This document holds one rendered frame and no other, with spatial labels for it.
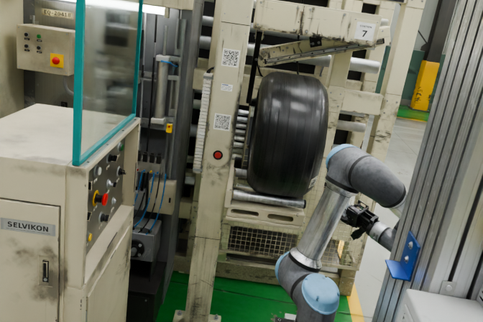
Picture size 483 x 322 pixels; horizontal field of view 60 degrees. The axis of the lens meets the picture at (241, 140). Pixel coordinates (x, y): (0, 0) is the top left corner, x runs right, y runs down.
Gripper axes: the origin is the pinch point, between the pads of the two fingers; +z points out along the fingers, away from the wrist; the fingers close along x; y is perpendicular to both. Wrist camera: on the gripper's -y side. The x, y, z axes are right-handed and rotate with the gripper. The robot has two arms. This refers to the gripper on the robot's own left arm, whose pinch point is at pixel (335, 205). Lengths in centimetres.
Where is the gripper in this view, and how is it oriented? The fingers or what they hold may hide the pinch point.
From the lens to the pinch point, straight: 183.1
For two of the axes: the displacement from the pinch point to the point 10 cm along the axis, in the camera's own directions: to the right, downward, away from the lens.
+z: -6.1, -4.3, 6.7
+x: -7.9, 3.8, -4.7
